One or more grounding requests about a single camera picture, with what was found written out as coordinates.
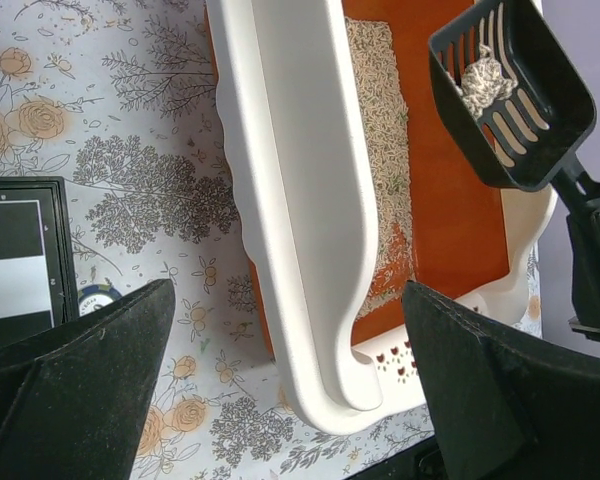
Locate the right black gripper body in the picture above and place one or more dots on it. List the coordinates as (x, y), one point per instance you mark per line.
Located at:
(584, 232)

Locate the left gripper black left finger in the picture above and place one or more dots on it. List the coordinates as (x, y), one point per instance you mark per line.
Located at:
(74, 399)

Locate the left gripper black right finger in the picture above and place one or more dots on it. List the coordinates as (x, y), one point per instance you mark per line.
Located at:
(504, 404)

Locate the black litter scoop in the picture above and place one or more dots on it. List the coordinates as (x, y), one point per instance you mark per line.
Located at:
(529, 140)

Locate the white orange litter box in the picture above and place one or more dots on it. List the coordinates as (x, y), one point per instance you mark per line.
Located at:
(293, 138)

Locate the black white chessboard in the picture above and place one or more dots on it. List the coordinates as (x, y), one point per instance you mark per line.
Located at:
(37, 276)

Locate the floral table mat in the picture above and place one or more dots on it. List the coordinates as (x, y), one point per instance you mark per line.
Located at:
(117, 97)

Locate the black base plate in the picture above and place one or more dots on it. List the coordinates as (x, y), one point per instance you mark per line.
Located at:
(423, 461)

